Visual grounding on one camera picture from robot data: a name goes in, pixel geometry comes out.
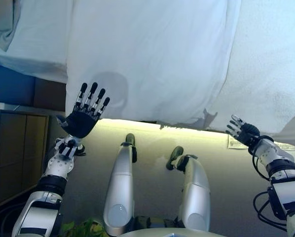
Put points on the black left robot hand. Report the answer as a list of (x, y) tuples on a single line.
[(81, 123)]

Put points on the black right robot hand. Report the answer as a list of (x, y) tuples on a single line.
[(248, 134)]

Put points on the white duvet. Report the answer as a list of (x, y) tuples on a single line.
[(150, 54)]

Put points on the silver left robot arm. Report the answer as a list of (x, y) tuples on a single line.
[(44, 205)]

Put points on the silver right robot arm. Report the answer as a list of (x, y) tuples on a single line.
[(285, 187)]

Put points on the grey area rug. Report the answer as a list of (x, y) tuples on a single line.
[(236, 143)]

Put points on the brown wooden cabinet nightstand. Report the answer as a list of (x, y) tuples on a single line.
[(14, 153)]

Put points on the white fringed throw blanket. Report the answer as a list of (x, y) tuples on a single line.
[(266, 61)]

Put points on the silver left robot leg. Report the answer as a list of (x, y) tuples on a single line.
[(120, 187)]

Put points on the silver robot leg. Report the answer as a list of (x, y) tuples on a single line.
[(120, 187), (196, 192)]

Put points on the silver right robot leg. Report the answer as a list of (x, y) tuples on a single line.
[(196, 192)]

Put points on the green leafy plant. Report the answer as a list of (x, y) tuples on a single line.
[(85, 229)]

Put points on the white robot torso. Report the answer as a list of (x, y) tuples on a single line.
[(167, 233)]

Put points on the large beige pillow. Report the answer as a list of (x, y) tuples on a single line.
[(2, 19)]

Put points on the dark bed frame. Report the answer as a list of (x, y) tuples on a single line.
[(19, 89)]

